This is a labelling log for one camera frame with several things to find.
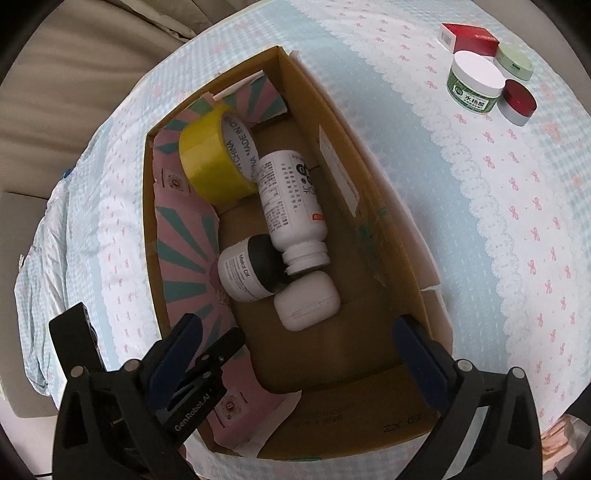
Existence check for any red rectangular box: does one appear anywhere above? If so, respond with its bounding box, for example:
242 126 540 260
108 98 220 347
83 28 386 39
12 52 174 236
438 22 501 57

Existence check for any red-lidded jar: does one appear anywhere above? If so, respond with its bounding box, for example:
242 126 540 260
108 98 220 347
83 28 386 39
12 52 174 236
496 78 539 127

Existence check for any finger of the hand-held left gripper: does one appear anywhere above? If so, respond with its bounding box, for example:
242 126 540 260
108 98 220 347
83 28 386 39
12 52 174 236
48 302 108 376
198 328 247 385

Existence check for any white plastic bottle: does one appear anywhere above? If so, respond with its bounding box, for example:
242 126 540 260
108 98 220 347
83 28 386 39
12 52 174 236
252 150 331 276

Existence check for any pale green lidded jar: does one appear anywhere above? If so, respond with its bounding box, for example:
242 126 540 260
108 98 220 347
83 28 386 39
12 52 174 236
493 41 535 82

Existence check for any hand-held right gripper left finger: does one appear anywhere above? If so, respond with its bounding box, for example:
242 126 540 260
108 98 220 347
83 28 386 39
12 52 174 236
52 313 206 480

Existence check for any white earbud case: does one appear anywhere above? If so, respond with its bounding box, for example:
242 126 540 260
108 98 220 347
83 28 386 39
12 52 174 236
274 271 341 332

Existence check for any yellow tape roll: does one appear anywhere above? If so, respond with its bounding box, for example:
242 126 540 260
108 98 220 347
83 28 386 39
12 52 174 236
179 102 259 205

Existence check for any peach patterned cloth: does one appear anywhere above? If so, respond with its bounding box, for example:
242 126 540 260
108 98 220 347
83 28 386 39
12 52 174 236
541 413 579 474

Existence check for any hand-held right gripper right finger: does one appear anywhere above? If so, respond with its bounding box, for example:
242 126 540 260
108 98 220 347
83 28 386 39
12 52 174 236
392 314 544 480

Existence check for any small white black-capped jar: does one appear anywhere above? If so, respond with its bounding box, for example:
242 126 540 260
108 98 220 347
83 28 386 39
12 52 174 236
217 234 289 304

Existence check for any cardboard box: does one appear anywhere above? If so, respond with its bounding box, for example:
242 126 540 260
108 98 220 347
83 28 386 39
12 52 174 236
142 45 455 462

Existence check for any green jar with white lid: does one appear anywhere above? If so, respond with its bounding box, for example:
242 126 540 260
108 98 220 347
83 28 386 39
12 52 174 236
446 52 505 114

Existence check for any grey bed headboard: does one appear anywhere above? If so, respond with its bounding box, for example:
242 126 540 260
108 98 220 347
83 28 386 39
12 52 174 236
0 190 63 418

